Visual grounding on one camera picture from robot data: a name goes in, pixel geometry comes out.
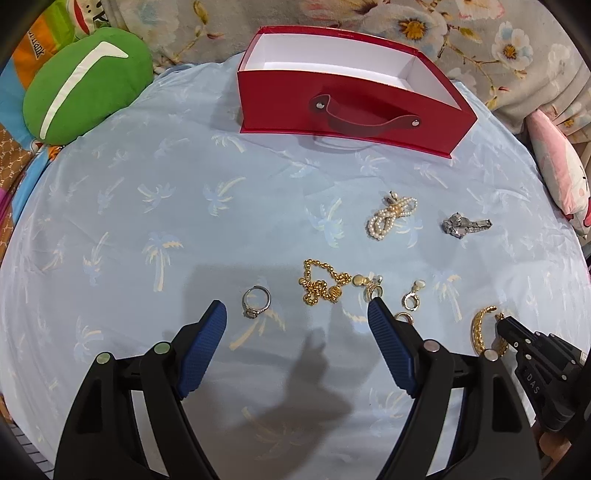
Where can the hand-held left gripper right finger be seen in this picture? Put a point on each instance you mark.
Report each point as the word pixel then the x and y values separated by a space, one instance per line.
pixel 388 344

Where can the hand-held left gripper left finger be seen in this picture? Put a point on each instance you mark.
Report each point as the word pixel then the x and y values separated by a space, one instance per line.
pixel 203 344

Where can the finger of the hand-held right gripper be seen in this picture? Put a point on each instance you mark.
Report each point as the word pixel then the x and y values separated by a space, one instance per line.
pixel 512 333

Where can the small gold hoop earring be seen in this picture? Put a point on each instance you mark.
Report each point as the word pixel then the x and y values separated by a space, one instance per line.
pixel 402 316

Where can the large gold hoop earring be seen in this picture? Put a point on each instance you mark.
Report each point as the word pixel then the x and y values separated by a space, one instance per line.
pixel 477 330

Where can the gold pearl drop earring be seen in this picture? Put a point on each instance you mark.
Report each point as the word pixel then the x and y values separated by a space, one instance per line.
pixel 358 280

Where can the silver wristwatch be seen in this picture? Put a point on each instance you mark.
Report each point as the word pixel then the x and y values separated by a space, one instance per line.
pixel 455 226

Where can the red cardboard box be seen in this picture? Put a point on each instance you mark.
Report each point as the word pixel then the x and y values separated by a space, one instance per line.
pixel 286 101

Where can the light blue palm print cloth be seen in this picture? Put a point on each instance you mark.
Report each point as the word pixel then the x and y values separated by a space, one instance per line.
pixel 184 230

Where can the pink pillow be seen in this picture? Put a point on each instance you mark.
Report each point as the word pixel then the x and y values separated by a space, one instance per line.
pixel 558 161

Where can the green pillow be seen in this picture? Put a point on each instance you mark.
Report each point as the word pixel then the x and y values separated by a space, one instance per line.
pixel 83 83

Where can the floral blanket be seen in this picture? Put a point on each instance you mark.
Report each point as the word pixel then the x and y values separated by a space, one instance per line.
pixel 461 27

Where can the colourful cartoon cushion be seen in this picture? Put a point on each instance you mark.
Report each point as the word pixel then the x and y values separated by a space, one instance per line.
pixel 41 32

